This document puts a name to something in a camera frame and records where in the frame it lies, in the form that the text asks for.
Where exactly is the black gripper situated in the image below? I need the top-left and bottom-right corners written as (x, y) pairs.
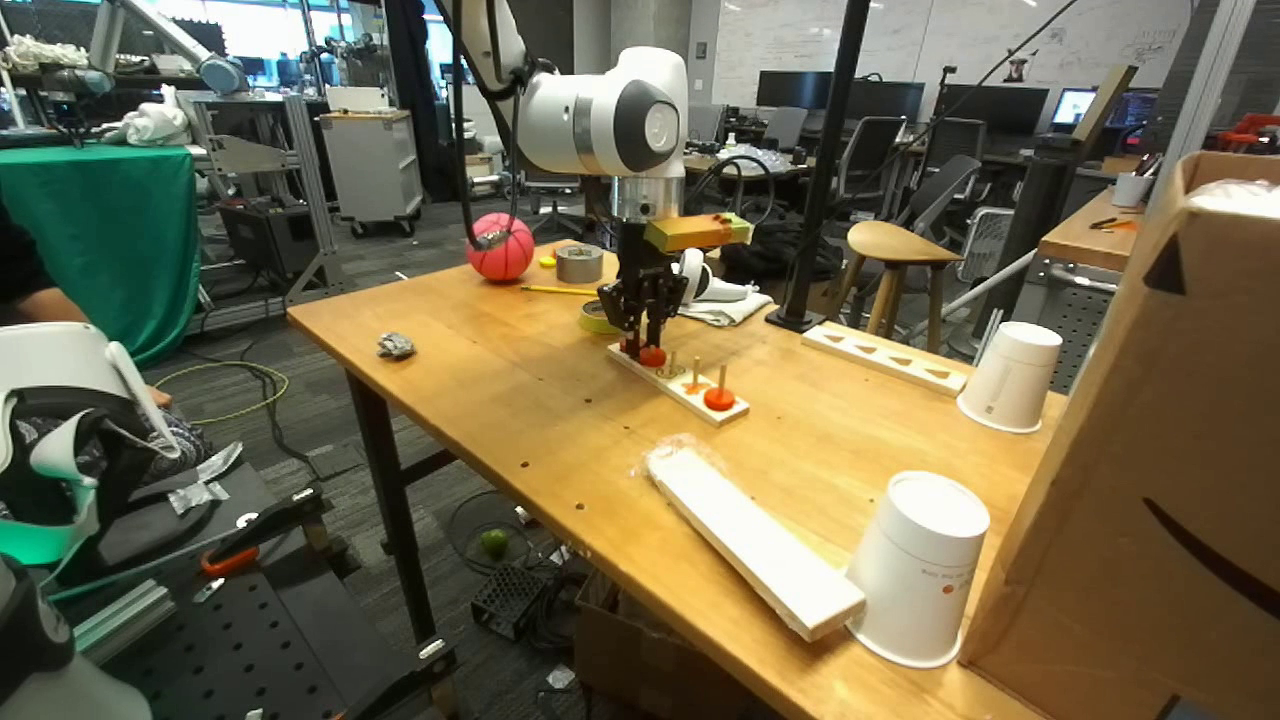
top-left (593, 214), bottom-right (689, 354)

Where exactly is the yellow-green tape roll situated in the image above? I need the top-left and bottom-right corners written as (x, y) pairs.
top-left (577, 292), bottom-right (626, 335)

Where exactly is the white mug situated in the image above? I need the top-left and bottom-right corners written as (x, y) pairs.
top-left (670, 245), bottom-right (717, 310)

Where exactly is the white peg board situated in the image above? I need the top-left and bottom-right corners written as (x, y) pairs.
top-left (608, 341), bottom-right (756, 429)

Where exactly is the white paper sheet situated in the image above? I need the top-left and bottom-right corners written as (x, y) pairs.
top-left (671, 265), bottom-right (780, 331)

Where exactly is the pink toy basketball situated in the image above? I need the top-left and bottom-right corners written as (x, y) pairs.
top-left (459, 210), bottom-right (541, 287)

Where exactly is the black pole stand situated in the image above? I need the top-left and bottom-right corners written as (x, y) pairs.
top-left (776, 0), bottom-right (877, 335)

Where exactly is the long wooden slotted strip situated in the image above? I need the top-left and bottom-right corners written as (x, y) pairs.
top-left (799, 319), bottom-right (973, 399)

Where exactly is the white foam board in plastic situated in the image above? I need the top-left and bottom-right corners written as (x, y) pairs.
top-left (646, 435), bottom-right (871, 649)

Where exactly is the round wooden stool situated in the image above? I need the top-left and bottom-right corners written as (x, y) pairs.
top-left (843, 214), bottom-right (950, 344)

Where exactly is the black computer monitor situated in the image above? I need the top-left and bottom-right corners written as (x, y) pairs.
top-left (936, 78), bottom-right (1052, 135)
top-left (756, 68), bottom-right (834, 117)
top-left (854, 76), bottom-right (929, 130)

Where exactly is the white wheeled cabinet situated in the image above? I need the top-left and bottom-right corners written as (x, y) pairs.
top-left (315, 108), bottom-right (430, 241)

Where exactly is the black table leg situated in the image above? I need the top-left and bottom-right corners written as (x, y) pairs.
top-left (339, 366), bottom-right (459, 676)

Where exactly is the white paper cup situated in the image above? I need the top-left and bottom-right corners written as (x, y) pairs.
top-left (957, 319), bottom-right (1067, 435)
top-left (843, 467), bottom-right (997, 671)

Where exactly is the grey metal shelf cart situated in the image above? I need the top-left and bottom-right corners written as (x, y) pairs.
top-left (177, 84), bottom-right (344, 335)

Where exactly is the wooden top workbench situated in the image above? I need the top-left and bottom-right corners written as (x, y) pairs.
top-left (1037, 184), bottom-right (1156, 277)

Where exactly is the blue lit screen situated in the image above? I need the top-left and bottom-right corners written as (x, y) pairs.
top-left (1049, 84), bottom-right (1163, 135)

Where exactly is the black perforated plate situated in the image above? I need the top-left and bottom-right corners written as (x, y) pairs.
top-left (98, 471), bottom-right (458, 720)

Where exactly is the large cardboard box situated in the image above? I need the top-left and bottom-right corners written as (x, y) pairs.
top-left (957, 147), bottom-right (1280, 720)

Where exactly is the green table cloth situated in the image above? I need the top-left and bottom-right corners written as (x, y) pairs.
top-left (0, 139), bottom-right (205, 366)

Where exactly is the white foam packing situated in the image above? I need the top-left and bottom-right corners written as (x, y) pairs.
top-left (1182, 175), bottom-right (1280, 224)

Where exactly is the person in black shirt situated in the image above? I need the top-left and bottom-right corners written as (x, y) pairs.
top-left (0, 197), bottom-right (92, 328)

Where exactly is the grey duct tape roll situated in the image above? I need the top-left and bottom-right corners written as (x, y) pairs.
top-left (549, 241), bottom-right (608, 287)

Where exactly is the orange handled tool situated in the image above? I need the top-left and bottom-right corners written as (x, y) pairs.
top-left (195, 540), bottom-right (265, 578)

